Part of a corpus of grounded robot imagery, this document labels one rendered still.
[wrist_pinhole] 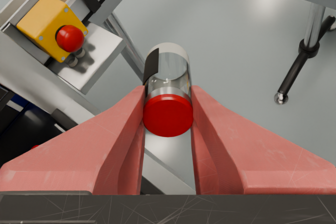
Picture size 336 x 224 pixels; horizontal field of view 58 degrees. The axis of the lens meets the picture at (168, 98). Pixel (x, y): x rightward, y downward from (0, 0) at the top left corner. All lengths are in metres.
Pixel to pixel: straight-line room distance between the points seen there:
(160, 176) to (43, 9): 0.31
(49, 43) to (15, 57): 0.05
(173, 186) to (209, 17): 1.37
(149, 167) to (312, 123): 1.03
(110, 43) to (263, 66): 1.03
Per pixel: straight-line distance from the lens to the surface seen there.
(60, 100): 0.57
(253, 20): 1.68
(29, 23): 0.51
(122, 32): 0.82
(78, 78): 0.60
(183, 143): 1.42
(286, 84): 1.39
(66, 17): 0.50
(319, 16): 1.25
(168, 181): 0.46
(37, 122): 0.61
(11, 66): 0.49
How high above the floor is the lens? 1.32
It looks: 60 degrees down
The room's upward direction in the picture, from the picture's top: 33 degrees counter-clockwise
